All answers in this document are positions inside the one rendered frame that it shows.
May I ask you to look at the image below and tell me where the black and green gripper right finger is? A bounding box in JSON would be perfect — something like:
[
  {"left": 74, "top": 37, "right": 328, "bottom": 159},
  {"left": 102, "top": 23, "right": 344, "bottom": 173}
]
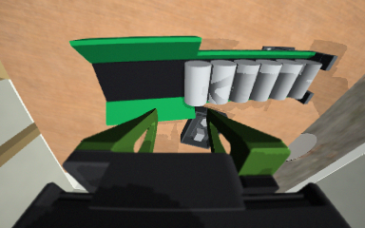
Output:
[{"left": 206, "top": 108, "right": 291, "bottom": 177}]

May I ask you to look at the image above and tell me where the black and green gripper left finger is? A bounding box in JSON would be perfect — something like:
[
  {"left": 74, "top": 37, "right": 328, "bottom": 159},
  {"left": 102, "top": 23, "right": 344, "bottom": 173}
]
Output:
[{"left": 73, "top": 108, "right": 158, "bottom": 152}]

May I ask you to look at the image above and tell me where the dark grey open tray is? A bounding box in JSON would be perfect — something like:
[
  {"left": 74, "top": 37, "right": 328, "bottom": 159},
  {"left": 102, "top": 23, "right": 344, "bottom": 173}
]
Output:
[{"left": 181, "top": 106, "right": 210, "bottom": 149}]

